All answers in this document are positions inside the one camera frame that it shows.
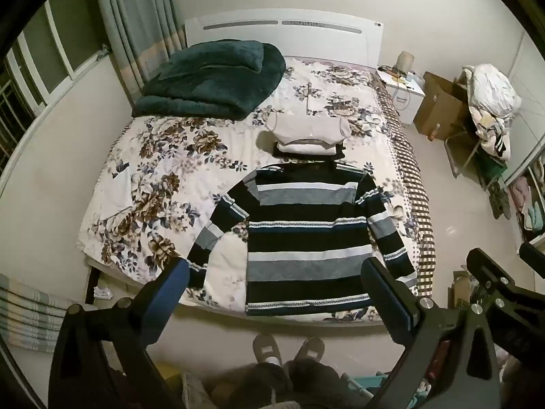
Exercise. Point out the beige table lamp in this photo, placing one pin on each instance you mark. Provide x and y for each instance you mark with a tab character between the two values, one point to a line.
405	61

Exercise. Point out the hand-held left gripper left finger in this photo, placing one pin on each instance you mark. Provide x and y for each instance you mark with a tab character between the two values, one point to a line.
172	292

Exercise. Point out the window with white frame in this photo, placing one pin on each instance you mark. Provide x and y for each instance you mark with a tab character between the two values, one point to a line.
55	38

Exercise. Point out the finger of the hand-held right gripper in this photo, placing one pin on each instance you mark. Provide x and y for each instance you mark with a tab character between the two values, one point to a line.
533	254
485	268

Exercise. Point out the crumpled white paper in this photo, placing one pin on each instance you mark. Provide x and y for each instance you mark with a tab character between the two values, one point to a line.
102	293

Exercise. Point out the dark green blanket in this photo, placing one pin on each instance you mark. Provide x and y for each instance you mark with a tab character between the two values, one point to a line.
213	76

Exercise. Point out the folded black garment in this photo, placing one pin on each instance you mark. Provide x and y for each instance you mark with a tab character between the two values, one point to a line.
282	150

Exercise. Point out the folded white garment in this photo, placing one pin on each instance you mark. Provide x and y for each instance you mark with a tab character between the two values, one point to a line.
306	130

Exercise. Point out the pile of white clothes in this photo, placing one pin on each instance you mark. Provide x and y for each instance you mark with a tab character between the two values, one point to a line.
494	93

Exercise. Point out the white nightstand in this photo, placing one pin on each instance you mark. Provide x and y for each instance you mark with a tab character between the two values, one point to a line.
404	98

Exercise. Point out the person's legs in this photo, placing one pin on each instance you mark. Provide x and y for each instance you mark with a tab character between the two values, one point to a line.
276	383

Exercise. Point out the grey slipper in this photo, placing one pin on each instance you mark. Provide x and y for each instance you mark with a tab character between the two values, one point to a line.
266	349
309	348

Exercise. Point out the open wardrobe with clothes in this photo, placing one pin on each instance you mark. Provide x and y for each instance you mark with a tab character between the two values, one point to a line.
528	208

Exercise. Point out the bed with floral sheet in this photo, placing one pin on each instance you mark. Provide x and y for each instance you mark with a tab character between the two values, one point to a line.
170	157

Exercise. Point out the small cardboard box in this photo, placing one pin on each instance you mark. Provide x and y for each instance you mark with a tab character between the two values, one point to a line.
462	289

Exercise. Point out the striped knit sweater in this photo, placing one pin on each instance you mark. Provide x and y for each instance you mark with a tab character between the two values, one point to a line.
306	238

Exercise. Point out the grey green curtain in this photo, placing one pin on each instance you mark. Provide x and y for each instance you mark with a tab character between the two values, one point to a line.
136	21

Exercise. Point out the large cardboard box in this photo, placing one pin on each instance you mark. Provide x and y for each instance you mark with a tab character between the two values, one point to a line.
440	104

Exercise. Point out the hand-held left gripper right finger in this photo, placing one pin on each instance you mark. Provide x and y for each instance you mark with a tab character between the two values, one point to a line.
394	306

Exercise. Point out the metal folding chair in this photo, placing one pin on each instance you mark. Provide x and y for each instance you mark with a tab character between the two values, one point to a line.
457	153

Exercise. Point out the striped folded cloth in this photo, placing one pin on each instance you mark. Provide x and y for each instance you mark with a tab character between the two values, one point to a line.
34	315

